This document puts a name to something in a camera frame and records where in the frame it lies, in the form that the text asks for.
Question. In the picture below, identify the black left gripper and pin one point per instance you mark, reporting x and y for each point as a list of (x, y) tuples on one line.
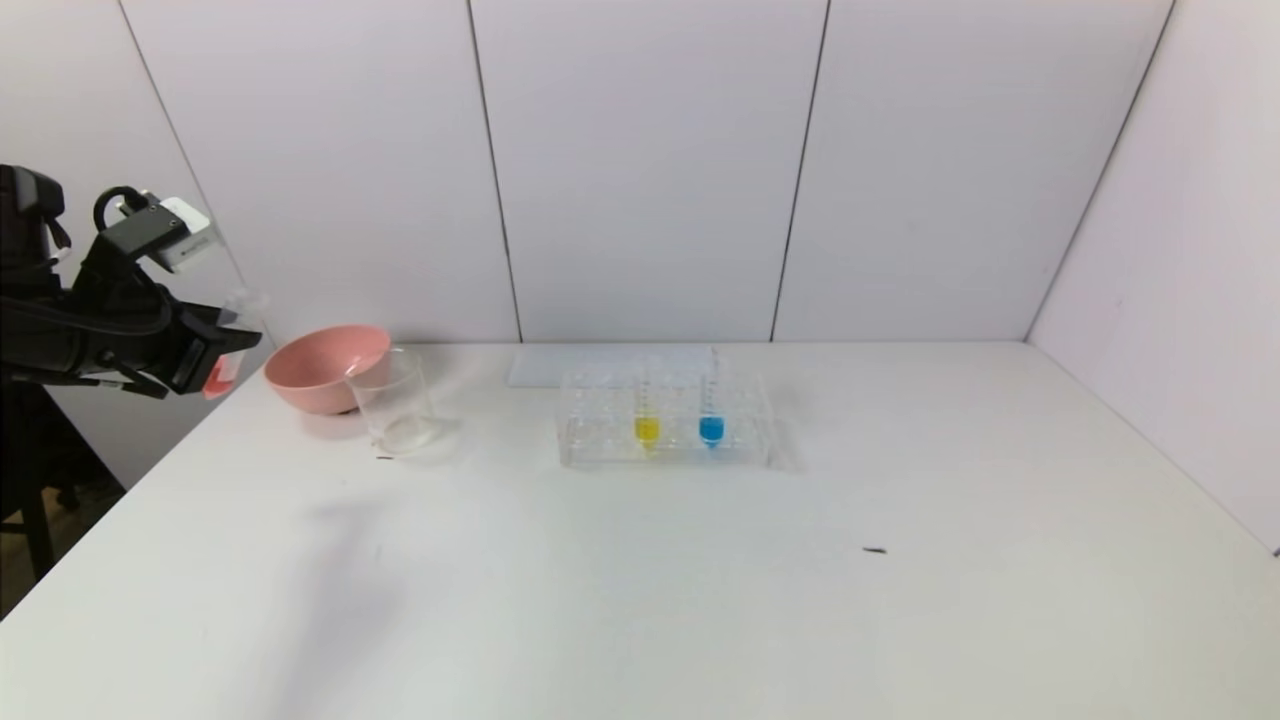
[(193, 358)]

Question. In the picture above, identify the red pigment test tube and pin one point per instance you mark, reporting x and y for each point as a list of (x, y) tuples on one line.
[(220, 380)]

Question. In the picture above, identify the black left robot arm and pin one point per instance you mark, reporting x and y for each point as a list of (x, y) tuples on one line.
[(50, 335)]

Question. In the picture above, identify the clear glass beaker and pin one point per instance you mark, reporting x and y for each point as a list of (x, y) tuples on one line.
[(400, 425)]

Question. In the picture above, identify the yellow pigment test tube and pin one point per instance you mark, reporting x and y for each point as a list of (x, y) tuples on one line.
[(647, 430)]

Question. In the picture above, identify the blue pigment test tube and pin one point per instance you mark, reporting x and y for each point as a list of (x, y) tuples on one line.
[(711, 430)]

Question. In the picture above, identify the clear acrylic test tube rack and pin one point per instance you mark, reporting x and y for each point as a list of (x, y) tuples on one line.
[(745, 425)]

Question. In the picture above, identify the pink plastic bowl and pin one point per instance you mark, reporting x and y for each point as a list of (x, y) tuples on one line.
[(320, 375)]

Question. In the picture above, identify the black stand beside table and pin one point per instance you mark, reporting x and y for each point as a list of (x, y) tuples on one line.
[(35, 500)]

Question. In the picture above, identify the white paper sheet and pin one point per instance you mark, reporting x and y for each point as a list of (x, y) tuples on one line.
[(535, 370)]

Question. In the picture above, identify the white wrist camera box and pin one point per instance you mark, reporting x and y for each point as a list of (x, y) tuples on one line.
[(185, 240)]

